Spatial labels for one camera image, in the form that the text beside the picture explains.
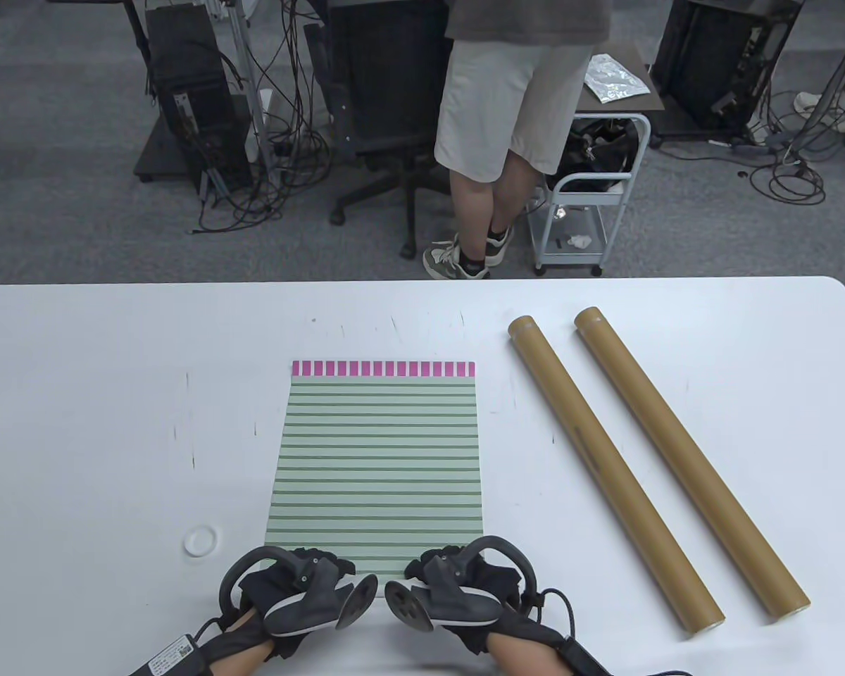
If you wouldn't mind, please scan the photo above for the person's right hand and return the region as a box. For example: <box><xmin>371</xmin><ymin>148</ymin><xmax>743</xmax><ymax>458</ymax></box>
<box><xmin>403</xmin><ymin>546</ymin><xmax>568</xmax><ymax>656</ymax></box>

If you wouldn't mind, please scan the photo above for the person's left hand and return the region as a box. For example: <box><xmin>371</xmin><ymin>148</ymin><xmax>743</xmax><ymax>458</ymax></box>
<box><xmin>239</xmin><ymin>546</ymin><xmax>356</xmax><ymax>663</ymax></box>

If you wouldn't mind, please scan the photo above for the black grey hand controller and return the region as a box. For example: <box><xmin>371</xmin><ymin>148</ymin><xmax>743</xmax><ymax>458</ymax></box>
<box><xmin>217</xmin><ymin>546</ymin><xmax>380</xmax><ymax>638</ymax></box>
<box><xmin>384</xmin><ymin>535</ymin><xmax>538</xmax><ymax>631</ymax></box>

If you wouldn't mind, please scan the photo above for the white plastic tube cap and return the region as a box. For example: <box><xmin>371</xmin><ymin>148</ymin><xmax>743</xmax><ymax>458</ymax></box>
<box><xmin>184</xmin><ymin>526</ymin><xmax>219</xmax><ymax>559</ymax></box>

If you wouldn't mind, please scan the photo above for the green striped mouse pad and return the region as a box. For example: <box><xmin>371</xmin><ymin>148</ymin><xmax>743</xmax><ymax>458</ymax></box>
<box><xmin>262</xmin><ymin>361</ymin><xmax>485</xmax><ymax>578</ymax></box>

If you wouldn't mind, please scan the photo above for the brown cardboard mailing tube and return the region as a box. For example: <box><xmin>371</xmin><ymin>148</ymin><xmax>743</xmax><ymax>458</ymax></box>
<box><xmin>507</xmin><ymin>315</ymin><xmax>726</xmax><ymax>638</ymax></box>
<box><xmin>574</xmin><ymin>306</ymin><xmax>812</xmax><ymax>625</ymax></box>

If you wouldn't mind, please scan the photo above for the person's right forearm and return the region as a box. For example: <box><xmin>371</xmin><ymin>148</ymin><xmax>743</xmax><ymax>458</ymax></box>
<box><xmin>489</xmin><ymin>634</ymin><xmax>571</xmax><ymax>676</ymax></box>

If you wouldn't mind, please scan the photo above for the person's left forearm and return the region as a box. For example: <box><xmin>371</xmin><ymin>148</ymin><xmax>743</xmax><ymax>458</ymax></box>
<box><xmin>215</xmin><ymin>637</ymin><xmax>275</xmax><ymax>676</ymax></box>

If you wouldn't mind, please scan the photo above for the black right wrist pack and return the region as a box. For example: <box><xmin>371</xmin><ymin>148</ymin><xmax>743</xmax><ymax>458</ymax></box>
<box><xmin>560</xmin><ymin>637</ymin><xmax>613</xmax><ymax>676</ymax></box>

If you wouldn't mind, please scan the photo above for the grey labelled left wrist pack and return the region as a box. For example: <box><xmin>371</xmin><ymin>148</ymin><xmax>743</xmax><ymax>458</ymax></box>
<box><xmin>128</xmin><ymin>634</ymin><xmax>208</xmax><ymax>676</ymax></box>

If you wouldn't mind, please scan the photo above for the white metal utility cart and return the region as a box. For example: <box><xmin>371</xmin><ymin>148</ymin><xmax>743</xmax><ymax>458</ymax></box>
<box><xmin>528</xmin><ymin>113</ymin><xmax>652</xmax><ymax>277</ymax></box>

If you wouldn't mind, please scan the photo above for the black headset gear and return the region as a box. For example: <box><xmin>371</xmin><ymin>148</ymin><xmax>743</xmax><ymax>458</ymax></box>
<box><xmin>556</xmin><ymin>118</ymin><xmax>638</xmax><ymax>192</ymax></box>

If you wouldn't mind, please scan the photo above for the black mesh office chair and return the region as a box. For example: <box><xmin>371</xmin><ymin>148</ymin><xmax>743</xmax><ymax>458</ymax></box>
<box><xmin>304</xmin><ymin>0</ymin><xmax>458</xmax><ymax>260</ymax></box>

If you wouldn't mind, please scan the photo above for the black computer tower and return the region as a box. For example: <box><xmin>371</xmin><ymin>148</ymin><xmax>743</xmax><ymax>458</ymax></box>
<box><xmin>134</xmin><ymin>6</ymin><xmax>256</xmax><ymax>196</ymax></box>

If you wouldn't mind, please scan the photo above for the small brown top side table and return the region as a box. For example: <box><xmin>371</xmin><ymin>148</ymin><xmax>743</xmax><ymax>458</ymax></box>
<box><xmin>576</xmin><ymin>39</ymin><xmax>665</xmax><ymax>113</ymax></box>

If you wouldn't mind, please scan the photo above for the crumpled silver foil bag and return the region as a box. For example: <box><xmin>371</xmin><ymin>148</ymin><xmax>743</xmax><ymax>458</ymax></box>
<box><xmin>583</xmin><ymin>54</ymin><xmax>651</xmax><ymax>104</ymax></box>

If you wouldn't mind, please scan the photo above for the black computer rack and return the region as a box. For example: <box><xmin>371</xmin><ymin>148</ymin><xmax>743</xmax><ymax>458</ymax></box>
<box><xmin>651</xmin><ymin>0</ymin><xmax>803</xmax><ymax>138</ymax></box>

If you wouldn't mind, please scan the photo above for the black right glove cable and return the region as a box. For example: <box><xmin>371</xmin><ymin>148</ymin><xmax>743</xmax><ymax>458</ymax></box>
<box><xmin>535</xmin><ymin>588</ymin><xmax>578</xmax><ymax>638</ymax></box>

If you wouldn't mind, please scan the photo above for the black cable bundle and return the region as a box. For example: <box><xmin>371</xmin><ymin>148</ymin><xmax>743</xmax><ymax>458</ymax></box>
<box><xmin>187</xmin><ymin>0</ymin><xmax>332</xmax><ymax>234</ymax></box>

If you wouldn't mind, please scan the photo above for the black coiled floor cable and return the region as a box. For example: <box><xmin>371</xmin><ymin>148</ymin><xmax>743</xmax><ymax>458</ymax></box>
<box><xmin>736</xmin><ymin>84</ymin><xmax>828</xmax><ymax>206</ymax></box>

